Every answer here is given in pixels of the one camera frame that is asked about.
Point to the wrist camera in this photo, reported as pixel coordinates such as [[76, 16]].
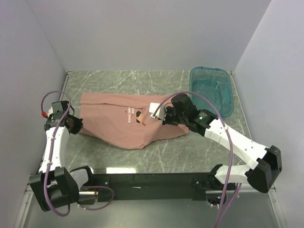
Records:
[[157, 111], [47, 114]]

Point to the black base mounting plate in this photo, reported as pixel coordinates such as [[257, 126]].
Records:
[[157, 186]]

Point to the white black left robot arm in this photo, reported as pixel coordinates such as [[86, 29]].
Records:
[[62, 186]]

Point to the teal transparent plastic bin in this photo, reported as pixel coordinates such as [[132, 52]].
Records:
[[215, 85]]

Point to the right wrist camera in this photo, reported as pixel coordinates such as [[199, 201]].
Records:
[[157, 111]]

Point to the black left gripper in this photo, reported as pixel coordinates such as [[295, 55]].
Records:
[[79, 124]]

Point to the pink t shirt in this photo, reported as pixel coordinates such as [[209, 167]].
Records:
[[124, 120]]

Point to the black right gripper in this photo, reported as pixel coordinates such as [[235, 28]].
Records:
[[167, 121]]

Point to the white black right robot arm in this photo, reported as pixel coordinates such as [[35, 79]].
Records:
[[262, 165]]

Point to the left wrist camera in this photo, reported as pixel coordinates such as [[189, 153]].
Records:
[[47, 114]]

